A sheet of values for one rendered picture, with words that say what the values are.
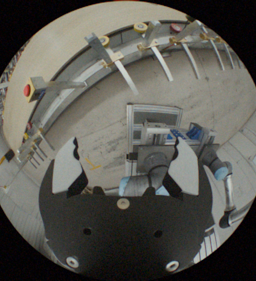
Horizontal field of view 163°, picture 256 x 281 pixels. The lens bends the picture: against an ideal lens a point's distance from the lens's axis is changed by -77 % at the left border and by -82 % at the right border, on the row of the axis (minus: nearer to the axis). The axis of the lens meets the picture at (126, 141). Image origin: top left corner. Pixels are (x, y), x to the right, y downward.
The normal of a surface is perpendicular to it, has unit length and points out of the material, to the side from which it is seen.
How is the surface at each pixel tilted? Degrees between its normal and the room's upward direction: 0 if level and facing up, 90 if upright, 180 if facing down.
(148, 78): 0
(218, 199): 90
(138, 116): 0
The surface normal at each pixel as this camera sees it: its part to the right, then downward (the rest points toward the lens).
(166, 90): -0.01, 0.53
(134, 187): -0.12, -0.57
